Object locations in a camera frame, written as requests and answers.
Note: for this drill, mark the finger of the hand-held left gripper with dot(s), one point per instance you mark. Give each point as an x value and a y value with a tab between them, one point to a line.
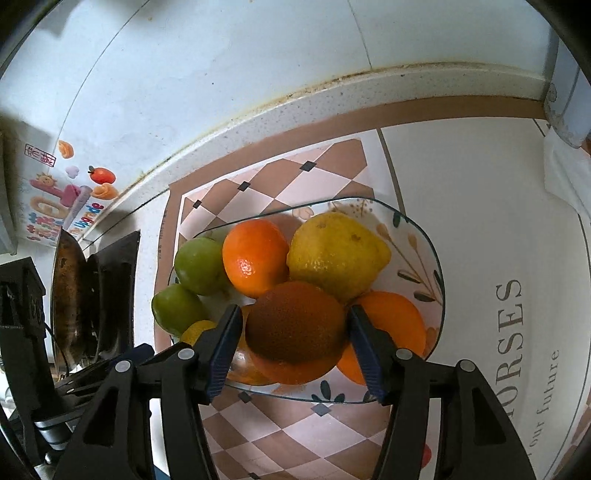
83	381
136	354

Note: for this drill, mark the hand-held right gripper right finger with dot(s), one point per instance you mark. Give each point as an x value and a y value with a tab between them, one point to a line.
369	360

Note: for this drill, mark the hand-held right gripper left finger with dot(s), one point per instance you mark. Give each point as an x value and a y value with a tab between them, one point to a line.
224	355

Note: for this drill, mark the brown-green mottled fruit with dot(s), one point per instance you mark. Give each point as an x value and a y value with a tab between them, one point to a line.
247	371

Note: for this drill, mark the small yellow citrus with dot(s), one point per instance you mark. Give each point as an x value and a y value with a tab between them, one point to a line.
197	331

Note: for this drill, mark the bright orange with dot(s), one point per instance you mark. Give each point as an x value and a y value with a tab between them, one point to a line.
255	263
397	323

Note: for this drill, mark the green round fruit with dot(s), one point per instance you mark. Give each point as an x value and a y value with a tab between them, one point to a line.
201	265
178	308

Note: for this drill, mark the dark red-brown orange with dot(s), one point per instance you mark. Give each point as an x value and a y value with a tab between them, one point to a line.
295	323

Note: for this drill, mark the large yellow lemon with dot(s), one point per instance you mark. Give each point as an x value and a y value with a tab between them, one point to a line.
337	256

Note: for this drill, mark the floral oval plate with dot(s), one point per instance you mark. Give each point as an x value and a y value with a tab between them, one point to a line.
415	258

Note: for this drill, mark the black frying pan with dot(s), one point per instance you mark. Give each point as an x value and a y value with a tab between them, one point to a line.
69	295

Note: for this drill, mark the red cherry tomato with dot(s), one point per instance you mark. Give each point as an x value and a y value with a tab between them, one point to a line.
425	454

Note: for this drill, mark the checkered printed table mat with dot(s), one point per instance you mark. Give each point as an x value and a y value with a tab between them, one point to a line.
485	207

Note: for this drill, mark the white paper tissue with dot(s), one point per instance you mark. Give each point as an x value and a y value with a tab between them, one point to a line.
565	175

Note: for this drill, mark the grey spray can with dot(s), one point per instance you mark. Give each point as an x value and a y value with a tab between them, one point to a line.
570	101

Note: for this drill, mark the colourful wall sticker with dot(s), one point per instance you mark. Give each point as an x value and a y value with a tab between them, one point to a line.
69	203

